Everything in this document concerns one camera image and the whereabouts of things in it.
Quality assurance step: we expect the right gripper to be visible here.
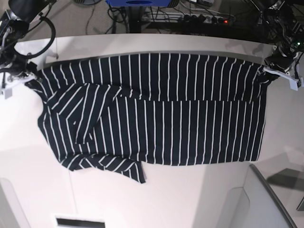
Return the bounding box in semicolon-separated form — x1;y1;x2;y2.
0;10;38;100

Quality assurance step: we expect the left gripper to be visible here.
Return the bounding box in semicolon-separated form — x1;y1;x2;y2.
262;7;304;91

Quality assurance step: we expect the navy white striped t-shirt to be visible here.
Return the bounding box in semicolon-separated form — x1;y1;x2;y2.
27;53;271;183

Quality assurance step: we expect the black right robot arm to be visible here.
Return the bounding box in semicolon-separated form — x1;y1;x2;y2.
0;0;56;99

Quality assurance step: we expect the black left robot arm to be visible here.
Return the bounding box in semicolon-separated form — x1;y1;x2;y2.
251;0;304;91

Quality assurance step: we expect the white power strip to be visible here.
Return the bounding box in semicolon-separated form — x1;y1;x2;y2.
143;11;233;25

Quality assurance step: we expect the blue bin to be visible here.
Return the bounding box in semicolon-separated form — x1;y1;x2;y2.
105;0;171;7

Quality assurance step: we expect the black table leg post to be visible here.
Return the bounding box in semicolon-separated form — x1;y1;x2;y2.
127;7;143;33

